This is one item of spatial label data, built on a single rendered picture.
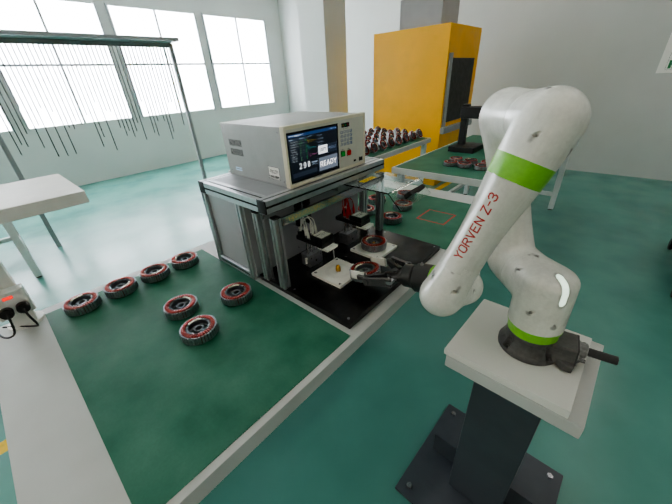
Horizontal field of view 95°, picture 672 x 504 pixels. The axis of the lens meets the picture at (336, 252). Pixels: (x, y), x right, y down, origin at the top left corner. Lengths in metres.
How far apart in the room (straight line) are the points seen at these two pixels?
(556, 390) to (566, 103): 0.63
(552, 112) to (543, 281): 0.38
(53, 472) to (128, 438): 0.14
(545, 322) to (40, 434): 1.23
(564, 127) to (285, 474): 1.52
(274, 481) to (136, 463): 0.82
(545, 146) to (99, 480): 1.09
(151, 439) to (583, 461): 1.63
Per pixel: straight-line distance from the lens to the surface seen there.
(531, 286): 0.87
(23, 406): 1.20
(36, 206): 1.13
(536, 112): 0.71
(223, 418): 0.88
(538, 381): 0.96
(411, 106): 4.85
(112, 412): 1.03
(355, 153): 1.36
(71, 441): 1.03
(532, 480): 1.71
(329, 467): 1.61
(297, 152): 1.12
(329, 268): 1.24
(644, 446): 2.05
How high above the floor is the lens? 1.44
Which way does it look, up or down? 29 degrees down
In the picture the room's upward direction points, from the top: 3 degrees counter-clockwise
